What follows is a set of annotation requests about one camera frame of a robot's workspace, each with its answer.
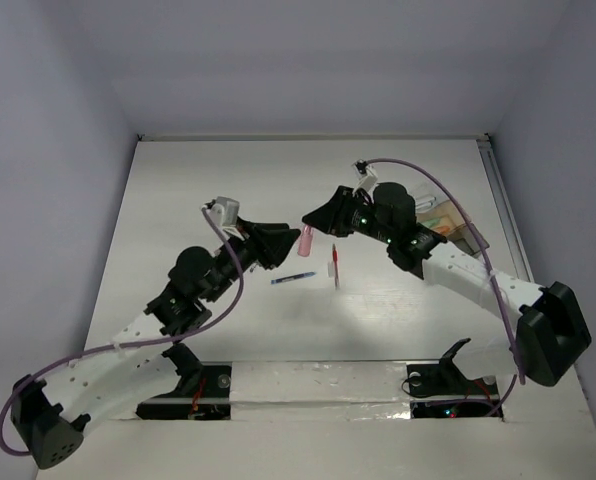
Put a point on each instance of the pink highlighter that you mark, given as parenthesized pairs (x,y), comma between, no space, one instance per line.
(305,242)

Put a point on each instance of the green correction tape pen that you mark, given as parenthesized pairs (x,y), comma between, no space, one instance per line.
(430,222)

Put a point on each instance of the blue ink refill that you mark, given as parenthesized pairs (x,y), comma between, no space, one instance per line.
(293,277)

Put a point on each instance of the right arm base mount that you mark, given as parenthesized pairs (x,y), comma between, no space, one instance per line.
(442,378)

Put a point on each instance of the red gel pen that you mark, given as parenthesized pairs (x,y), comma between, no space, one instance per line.
(335,267)

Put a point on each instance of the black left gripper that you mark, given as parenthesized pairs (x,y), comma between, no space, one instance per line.
(275,240)

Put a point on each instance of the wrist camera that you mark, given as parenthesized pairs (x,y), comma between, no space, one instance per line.
(223,212)
(366,176)

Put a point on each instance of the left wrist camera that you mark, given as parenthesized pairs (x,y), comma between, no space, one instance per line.
(223,212)

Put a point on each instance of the white marker blue cap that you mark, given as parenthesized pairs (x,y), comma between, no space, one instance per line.
(425,203)

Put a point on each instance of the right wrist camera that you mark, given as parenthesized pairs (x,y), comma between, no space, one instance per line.
(366,176)

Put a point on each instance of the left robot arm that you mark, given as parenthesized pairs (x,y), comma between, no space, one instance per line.
(54,409)

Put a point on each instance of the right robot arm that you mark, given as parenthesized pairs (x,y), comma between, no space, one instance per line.
(549,329)

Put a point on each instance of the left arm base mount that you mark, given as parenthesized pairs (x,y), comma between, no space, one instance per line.
(192,376)

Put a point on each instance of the stationery organizer box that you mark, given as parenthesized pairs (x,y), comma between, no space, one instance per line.
(460,235)

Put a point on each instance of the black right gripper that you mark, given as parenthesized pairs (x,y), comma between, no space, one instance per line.
(333,216)

